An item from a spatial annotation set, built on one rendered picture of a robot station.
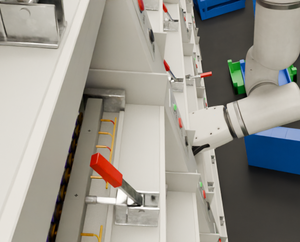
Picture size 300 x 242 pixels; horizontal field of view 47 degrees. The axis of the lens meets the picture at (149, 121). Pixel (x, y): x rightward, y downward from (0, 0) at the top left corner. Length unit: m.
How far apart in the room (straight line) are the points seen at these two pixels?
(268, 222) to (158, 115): 0.99
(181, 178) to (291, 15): 0.33
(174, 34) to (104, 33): 0.59
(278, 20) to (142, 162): 0.38
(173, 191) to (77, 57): 0.41
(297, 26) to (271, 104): 0.19
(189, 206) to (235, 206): 0.84
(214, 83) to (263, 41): 1.26
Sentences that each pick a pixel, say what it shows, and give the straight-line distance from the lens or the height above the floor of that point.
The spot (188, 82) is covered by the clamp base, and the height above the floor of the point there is 0.53.
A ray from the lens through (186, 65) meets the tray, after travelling 1.19.
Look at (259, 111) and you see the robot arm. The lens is 0.78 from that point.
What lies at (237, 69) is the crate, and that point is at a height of 0.00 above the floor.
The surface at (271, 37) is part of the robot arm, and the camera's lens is 0.67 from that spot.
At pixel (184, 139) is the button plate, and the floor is 0.80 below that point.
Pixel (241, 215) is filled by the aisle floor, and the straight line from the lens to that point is 1.39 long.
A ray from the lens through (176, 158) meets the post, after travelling 0.53.
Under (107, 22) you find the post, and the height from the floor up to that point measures 1.04.
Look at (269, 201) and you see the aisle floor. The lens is 1.41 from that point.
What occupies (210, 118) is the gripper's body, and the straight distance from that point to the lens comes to 0.82.
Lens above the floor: 1.20
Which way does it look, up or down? 41 degrees down
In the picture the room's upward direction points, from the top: 23 degrees counter-clockwise
